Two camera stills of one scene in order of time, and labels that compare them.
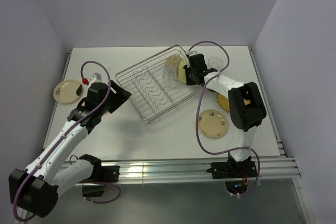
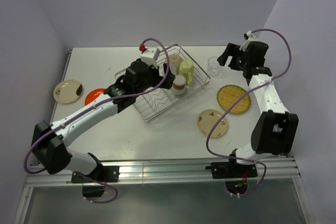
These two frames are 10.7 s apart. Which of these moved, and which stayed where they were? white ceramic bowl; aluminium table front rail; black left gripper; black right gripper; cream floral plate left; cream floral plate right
Moved: black left gripper; black right gripper
Stayed: cream floral plate left; white ceramic bowl; cream floral plate right; aluminium table front rail
